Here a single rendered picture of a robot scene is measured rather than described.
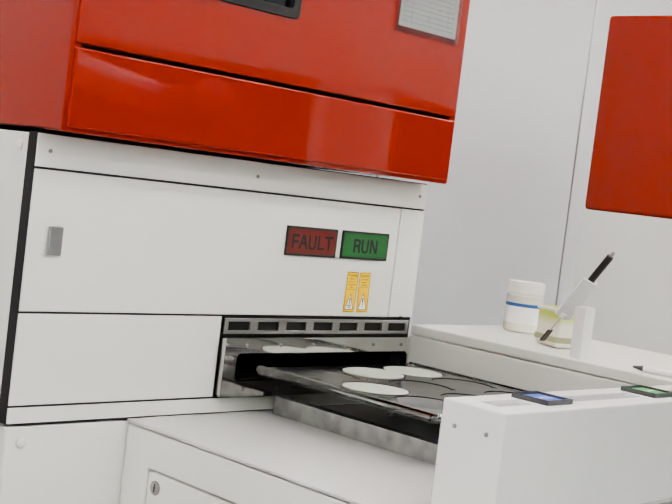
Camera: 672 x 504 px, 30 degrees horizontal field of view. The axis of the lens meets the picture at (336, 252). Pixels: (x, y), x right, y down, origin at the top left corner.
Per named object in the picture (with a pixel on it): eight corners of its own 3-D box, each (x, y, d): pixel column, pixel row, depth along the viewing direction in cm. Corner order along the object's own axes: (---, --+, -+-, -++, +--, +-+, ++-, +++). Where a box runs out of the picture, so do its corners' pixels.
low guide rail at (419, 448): (272, 413, 202) (274, 395, 202) (281, 413, 203) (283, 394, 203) (525, 493, 167) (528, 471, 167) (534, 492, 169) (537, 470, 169)
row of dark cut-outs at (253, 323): (221, 333, 196) (222, 317, 196) (404, 333, 227) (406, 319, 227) (223, 333, 195) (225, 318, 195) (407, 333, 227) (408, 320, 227)
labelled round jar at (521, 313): (494, 328, 238) (501, 278, 238) (516, 328, 244) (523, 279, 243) (525, 334, 234) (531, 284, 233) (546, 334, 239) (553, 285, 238)
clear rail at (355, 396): (253, 373, 197) (254, 364, 197) (260, 373, 198) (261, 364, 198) (434, 425, 171) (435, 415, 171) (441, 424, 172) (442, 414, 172)
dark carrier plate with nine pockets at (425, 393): (266, 371, 197) (266, 367, 197) (408, 367, 222) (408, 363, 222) (433, 418, 173) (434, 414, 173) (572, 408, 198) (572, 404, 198)
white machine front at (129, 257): (-3, 421, 172) (29, 130, 169) (390, 399, 230) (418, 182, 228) (9, 426, 169) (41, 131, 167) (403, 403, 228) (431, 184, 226)
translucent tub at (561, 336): (532, 341, 223) (537, 303, 223) (568, 344, 226) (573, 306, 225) (553, 348, 216) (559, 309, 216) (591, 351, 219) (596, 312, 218)
